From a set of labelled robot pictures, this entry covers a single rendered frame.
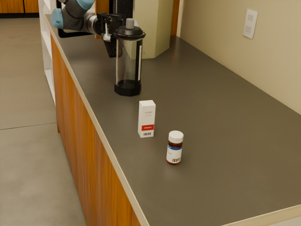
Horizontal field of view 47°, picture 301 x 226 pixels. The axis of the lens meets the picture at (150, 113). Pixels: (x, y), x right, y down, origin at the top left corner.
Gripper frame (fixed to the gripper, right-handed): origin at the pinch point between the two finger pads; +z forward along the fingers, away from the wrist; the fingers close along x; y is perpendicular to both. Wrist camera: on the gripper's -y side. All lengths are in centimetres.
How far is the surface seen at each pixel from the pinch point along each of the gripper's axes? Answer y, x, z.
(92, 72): -17.4, -3.2, -24.6
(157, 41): -9.5, 34.2, -28.3
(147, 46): -11.1, 28.4, -28.4
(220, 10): 4, 63, -16
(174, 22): -6, 68, -56
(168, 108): -22.0, 4.3, 17.0
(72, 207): -108, -5, -60
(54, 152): -102, 8, -118
